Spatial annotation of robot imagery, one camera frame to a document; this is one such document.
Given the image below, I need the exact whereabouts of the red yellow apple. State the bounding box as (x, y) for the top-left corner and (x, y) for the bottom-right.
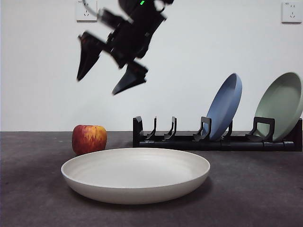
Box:
(72, 124), (107, 156)

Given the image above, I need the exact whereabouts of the pale yellow cream plate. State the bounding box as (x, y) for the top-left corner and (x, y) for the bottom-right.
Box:
(61, 148), (211, 205)

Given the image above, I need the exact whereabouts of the black plate rack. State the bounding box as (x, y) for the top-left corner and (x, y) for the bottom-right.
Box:
(132, 115), (303, 152)

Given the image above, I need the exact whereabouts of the blue plate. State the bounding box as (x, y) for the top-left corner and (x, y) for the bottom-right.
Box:
(206, 72), (243, 140)

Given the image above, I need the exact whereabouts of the green plate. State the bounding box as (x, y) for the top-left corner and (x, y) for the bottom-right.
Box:
(255, 72), (303, 142)

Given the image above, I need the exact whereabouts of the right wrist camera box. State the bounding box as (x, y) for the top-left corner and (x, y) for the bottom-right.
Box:
(97, 8), (124, 26)

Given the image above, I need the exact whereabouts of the white wall socket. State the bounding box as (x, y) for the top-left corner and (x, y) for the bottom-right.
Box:
(281, 2), (302, 24)
(76, 0), (98, 23)

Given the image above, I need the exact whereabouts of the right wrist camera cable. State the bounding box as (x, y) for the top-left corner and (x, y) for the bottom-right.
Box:
(81, 0), (99, 17)

